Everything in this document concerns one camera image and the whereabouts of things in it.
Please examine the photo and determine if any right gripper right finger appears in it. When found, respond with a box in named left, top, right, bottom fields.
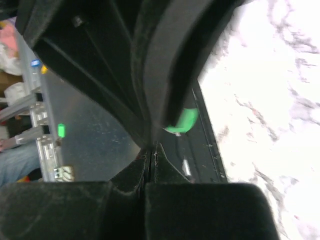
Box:
left=144, top=144, right=279, bottom=240

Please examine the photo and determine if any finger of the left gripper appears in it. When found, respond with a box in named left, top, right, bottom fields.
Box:
left=131, top=0, right=243, bottom=143
left=14, top=0, right=150, bottom=147

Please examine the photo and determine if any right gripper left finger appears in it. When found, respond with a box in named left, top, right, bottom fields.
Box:
left=0, top=150, right=150, bottom=240

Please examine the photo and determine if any green key tag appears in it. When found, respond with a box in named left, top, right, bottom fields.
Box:
left=165, top=108, right=199, bottom=135

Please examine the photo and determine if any seated person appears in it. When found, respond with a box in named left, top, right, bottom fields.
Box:
left=0, top=141, right=40, bottom=187

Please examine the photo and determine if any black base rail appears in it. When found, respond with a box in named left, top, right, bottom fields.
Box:
left=160, top=85, right=228, bottom=183

